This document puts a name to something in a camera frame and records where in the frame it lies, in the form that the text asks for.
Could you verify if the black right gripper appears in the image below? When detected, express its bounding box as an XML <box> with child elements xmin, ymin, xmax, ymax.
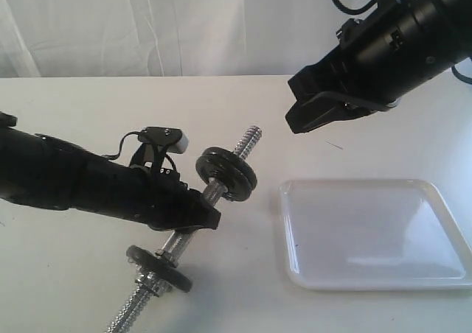
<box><xmin>285</xmin><ymin>0</ymin><xmax>457</xmax><ymax>134</ymax></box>

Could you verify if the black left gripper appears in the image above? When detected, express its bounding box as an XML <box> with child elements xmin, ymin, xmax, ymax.
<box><xmin>99</xmin><ymin>167</ymin><xmax>221</xmax><ymax>233</ymax></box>

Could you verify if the black left-end weight plate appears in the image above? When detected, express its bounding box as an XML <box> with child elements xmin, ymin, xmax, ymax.
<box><xmin>126</xmin><ymin>245</ymin><xmax>193</xmax><ymax>297</ymax></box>

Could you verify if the chrome threaded dumbbell bar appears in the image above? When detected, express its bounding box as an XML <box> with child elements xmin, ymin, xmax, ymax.
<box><xmin>106</xmin><ymin>125</ymin><xmax>263</xmax><ymax>332</ymax></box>

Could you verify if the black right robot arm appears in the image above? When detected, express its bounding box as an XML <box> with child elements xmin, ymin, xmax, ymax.
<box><xmin>285</xmin><ymin>0</ymin><xmax>471</xmax><ymax>134</ymax></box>

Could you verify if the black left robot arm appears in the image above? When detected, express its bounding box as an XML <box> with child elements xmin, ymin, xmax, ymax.
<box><xmin>1</xmin><ymin>113</ymin><xmax>221</xmax><ymax>231</ymax></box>

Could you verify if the white rectangular tray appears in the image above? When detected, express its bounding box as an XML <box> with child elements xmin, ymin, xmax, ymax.
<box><xmin>279</xmin><ymin>179</ymin><xmax>471</xmax><ymax>291</ymax></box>

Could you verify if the white backdrop curtain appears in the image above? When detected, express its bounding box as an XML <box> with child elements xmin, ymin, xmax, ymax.
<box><xmin>0</xmin><ymin>0</ymin><xmax>472</xmax><ymax>79</ymax></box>

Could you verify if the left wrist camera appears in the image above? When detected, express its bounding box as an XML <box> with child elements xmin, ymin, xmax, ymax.
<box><xmin>138</xmin><ymin>127</ymin><xmax>189</xmax><ymax>154</ymax></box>

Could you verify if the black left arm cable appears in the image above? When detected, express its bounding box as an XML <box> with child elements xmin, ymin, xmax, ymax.
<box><xmin>105</xmin><ymin>128</ymin><xmax>178</xmax><ymax>175</ymax></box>

